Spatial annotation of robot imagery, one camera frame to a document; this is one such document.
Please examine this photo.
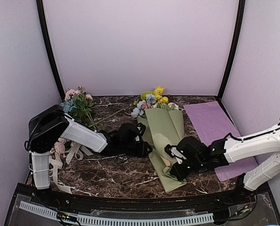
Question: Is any pink fake flower bunch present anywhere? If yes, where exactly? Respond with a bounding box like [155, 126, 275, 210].
[54, 86, 125, 163]

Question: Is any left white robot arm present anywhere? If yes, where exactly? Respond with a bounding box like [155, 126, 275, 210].
[24, 105, 152, 205]

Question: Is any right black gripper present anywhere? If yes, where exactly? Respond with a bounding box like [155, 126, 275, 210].
[170, 157, 206, 181]

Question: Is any peach and green wrapping paper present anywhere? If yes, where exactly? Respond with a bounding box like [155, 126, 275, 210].
[137, 108, 187, 193]

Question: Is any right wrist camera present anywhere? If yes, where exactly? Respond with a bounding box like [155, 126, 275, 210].
[165, 145, 186, 164]

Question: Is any white slotted cable duct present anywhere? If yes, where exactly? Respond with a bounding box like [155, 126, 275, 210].
[19, 201, 214, 226]

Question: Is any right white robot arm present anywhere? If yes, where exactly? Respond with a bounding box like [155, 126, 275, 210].
[165, 122, 280, 204]

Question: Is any black frame post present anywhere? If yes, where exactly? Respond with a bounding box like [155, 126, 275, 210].
[36, 0, 65, 100]
[217, 0, 246, 102]

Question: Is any left black frame post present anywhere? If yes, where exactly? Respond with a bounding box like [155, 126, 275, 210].
[36, 0, 65, 100]

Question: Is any right black frame post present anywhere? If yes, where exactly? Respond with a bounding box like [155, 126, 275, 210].
[217, 0, 246, 102]

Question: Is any blue fake flower stem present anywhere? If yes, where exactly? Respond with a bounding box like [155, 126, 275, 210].
[130, 94, 157, 118]

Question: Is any white and red flower stem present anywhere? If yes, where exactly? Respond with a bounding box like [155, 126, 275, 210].
[168, 102, 179, 110]

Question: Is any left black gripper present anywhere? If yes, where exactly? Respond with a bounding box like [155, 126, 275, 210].
[120, 141, 152, 157]

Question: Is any yellow fake flower stem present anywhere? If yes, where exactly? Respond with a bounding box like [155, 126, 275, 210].
[153, 86, 169, 110]

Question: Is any black front rail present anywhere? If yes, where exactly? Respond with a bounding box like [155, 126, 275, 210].
[12, 181, 272, 216]

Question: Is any cream ribbon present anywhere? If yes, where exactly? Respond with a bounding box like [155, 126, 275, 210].
[49, 138, 93, 194]

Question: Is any blue fake flower on table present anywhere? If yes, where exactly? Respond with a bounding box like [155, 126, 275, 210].
[60, 99, 77, 113]

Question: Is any purple wrapping paper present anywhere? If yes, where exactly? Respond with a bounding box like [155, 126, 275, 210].
[183, 101, 257, 181]

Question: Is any green plastic bowl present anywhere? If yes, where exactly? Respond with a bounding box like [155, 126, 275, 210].
[140, 91, 154, 100]

